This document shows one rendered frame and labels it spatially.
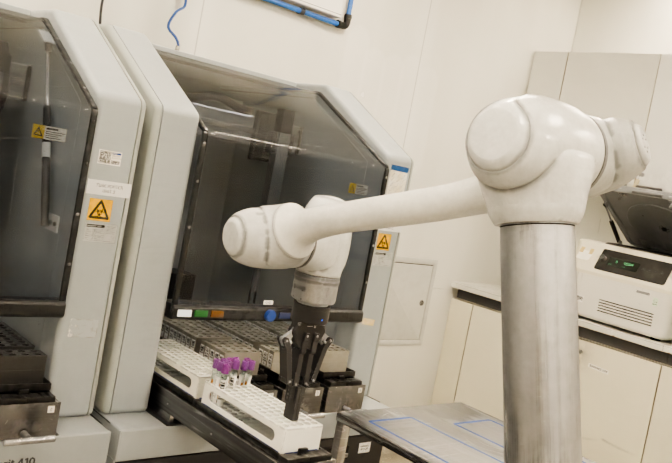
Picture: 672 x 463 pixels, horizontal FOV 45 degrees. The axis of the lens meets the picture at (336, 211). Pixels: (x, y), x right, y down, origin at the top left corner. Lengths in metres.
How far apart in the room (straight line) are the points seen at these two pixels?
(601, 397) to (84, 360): 2.57
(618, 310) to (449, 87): 1.33
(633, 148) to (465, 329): 3.12
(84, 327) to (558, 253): 1.09
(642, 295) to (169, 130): 2.46
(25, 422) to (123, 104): 0.67
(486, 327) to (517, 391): 3.10
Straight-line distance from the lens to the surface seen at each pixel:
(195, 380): 1.85
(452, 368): 4.33
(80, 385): 1.87
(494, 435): 2.02
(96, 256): 1.80
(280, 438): 1.61
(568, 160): 1.08
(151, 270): 1.86
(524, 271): 1.08
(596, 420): 3.88
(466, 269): 4.38
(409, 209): 1.36
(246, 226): 1.40
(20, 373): 1.79
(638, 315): 3.75
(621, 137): 1.22
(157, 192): 1.83
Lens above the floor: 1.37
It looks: 3 degrees down
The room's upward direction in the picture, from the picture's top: 11 degrees clockwise
